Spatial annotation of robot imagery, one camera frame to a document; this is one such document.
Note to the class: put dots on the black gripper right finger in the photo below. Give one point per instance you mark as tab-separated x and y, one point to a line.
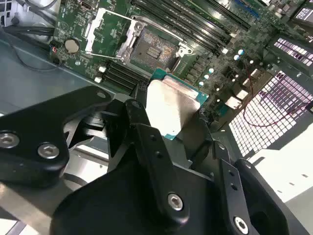
249	195

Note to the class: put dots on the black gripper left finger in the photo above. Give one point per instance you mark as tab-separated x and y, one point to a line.
31	127

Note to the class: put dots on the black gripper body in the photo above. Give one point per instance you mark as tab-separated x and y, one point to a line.
117	200

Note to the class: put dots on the silver green CPU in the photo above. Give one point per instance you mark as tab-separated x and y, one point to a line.
168	102

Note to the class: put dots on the metal socket cover frame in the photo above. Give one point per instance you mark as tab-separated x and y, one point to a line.
94	31

